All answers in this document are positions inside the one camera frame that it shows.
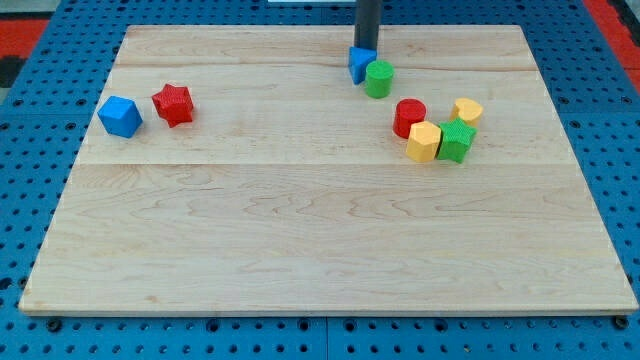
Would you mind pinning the green cylinder block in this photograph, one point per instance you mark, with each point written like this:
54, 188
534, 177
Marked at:
378, 79

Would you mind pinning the blue triangle block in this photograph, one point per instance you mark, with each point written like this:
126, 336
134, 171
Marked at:
359, 59

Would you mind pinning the light wooden board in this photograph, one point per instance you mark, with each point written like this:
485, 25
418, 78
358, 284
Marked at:
289, 194

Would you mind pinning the red cylinder block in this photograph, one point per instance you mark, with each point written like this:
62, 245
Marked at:
407, 112

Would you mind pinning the yellow hexagon block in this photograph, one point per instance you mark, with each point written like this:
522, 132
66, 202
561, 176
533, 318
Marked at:
423, 141

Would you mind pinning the green star block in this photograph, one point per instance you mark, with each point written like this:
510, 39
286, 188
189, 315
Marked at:
457, 138

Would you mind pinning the yellow heart block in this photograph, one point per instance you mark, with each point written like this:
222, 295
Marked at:
468, 110

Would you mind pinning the red star block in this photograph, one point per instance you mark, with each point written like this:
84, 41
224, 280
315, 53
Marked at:
174, 105

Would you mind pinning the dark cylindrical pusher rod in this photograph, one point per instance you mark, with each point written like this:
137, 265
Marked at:
367, 22

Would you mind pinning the blue cube block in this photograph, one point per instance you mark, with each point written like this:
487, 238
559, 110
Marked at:
120, 116

